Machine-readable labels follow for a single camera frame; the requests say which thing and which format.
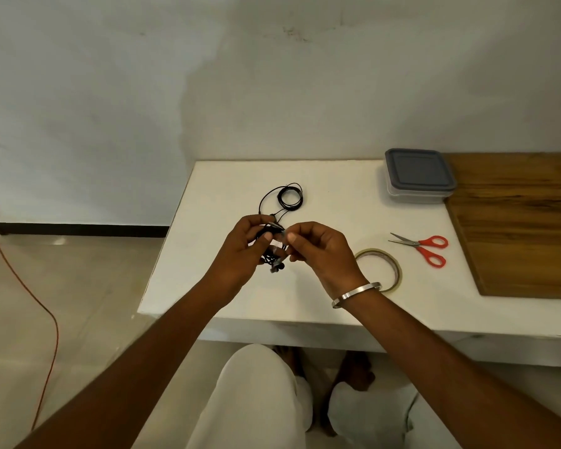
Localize clear tape roll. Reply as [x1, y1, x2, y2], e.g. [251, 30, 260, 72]
[353, 248, 404, 294]

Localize black skirting board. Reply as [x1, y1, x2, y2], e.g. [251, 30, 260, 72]
[0, 223, 170, 239]

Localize container with grey lid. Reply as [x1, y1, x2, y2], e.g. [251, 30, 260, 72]
[385, 148, 458, 205]

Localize brown wooden board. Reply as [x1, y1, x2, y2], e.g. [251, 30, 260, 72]
[441, 152, 561, 301]

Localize person's right foot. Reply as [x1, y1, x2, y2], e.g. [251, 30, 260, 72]
[332, 350, 376, 392]

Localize person's left foot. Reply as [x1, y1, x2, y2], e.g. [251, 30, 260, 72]
[273, 346, 307, 379]

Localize person's foot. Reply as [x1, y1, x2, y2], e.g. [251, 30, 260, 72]
[332, 350, 376, 392]
[273, 346, 307, 379]

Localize silver bracelet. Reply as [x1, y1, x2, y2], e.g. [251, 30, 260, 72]
[330, 281, 383, 310]

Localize red power cable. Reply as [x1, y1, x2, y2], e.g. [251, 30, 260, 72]
[0, 217, 60, 433]

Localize person's right hand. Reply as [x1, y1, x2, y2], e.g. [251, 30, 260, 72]
[284, 221, 370, 301]

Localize person's white trousers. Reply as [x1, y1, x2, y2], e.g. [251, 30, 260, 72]
[185, 343, 464, 449]

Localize person's left hand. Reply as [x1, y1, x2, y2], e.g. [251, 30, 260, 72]
[201, 213, 289, 307]

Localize black wired earphones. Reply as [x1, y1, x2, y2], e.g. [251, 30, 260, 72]
[254, 221, 290, 274]
[257, 182, 305, 225]

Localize person's right forearm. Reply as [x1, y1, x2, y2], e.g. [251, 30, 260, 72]
[343, 289, 561, 449]

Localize person's left forearm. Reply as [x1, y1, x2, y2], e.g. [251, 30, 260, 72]
[14, 280, 225, 449]

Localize red-handled scissors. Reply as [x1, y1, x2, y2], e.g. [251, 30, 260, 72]
[388, 232, 449, 269]

